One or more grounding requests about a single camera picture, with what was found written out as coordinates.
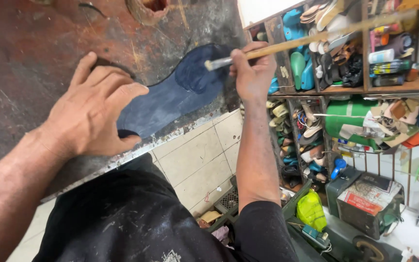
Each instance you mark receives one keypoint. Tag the person's left hand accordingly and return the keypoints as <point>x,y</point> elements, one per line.
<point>82,116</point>

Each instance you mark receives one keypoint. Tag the person's right hand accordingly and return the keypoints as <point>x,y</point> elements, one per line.
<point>255,78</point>

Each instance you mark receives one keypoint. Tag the blue leather sole piece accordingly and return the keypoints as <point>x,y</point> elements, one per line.
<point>173,96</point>

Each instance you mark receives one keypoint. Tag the wooden shelf of shoe parts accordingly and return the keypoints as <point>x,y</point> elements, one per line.
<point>355,102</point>

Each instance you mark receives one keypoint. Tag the black curved scrap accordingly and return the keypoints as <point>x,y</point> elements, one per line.
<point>92,7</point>

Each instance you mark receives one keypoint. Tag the person's black shirt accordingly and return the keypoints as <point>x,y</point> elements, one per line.
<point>133,218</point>

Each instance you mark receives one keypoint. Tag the brown round glue pot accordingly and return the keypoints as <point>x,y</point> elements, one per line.
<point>147,9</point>

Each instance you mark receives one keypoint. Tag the dark crate with scraps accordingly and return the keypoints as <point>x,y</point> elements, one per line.
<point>220,211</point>

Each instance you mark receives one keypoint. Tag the yellow plastic bag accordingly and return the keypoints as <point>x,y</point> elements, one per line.
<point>310,211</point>

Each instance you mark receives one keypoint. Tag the green metal machine box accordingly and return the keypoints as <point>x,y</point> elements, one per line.
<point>366,203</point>

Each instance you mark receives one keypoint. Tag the teal plug adapter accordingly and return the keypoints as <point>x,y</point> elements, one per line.
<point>315,236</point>

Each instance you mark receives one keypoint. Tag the black machine wheel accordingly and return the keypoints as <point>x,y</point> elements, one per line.
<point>371,250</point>

